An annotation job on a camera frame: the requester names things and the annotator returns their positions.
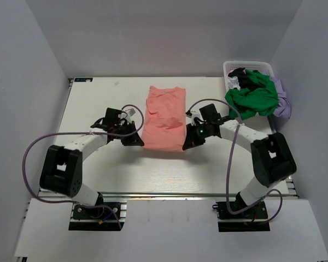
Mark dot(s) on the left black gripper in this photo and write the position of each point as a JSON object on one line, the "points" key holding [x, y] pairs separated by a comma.
{"points": [[133, 140]]}

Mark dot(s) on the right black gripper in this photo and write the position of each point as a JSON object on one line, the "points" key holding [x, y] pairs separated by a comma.
{"points": [[192, 140]]}

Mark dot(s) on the salmon pink t shirt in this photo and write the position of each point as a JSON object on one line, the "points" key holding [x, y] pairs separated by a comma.
{"points": [[165, 124]]}

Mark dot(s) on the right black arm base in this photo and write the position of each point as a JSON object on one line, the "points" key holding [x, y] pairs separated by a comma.
{"points": [[253, 219]]}

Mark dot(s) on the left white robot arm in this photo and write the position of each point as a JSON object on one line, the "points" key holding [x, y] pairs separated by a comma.
{"points": [[63, 166]]}

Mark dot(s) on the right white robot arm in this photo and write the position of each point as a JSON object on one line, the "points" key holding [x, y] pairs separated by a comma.
{"points": [[271, 157]]}

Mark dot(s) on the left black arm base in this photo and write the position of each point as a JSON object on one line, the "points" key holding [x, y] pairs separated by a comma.
{"points": [[110, 217]]}

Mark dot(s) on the blue table label sticker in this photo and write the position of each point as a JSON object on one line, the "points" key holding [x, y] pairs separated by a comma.
{"points": [[83, 79]]}

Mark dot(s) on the white t shirt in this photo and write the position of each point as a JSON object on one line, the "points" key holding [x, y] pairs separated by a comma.
{"points": [[233, 83]]}

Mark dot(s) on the black t shirt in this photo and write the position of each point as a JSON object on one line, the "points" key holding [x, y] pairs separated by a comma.
{"points": [[245, 80]]}

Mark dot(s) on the green t shirt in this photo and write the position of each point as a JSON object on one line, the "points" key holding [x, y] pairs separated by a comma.
{"points": [[247, 104]]}

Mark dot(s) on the lavender t shirt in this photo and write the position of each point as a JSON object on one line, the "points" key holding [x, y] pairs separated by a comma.
{"points": [[283, 108]]}

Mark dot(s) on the white plastic laundry basket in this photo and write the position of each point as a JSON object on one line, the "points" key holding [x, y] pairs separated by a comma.
{"points": [[262, 67]]}

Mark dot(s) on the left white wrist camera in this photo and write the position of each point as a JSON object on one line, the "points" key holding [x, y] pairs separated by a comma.
{"points": [[126, 115]]}

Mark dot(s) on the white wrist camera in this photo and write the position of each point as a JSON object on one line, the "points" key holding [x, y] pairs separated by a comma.
{"points": [[192, 115], [126, 115]]}

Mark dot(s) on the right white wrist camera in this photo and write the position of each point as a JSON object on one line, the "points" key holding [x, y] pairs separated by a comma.
{"points": [[192, 115]]}

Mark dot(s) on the aluminium table edge rail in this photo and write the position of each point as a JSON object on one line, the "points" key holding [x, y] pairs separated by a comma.
{"points": [[48, 194]]}

